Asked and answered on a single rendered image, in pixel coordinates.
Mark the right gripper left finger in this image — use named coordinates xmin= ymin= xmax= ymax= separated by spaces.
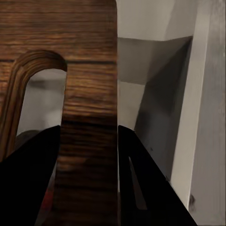
xmin=0 ymin=125 xmax=61 ymax=226

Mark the cutting board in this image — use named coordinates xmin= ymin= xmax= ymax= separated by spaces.
xmin=0 ymin=0 xmax=118 ymax=226

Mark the parer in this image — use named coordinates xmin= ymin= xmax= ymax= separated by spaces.
xmin=39 ymin=191 xmax=53 ymax=213

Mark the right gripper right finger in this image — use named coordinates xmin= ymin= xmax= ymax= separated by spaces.
xmin=118 ymin=125 xmax=197 ymax=226

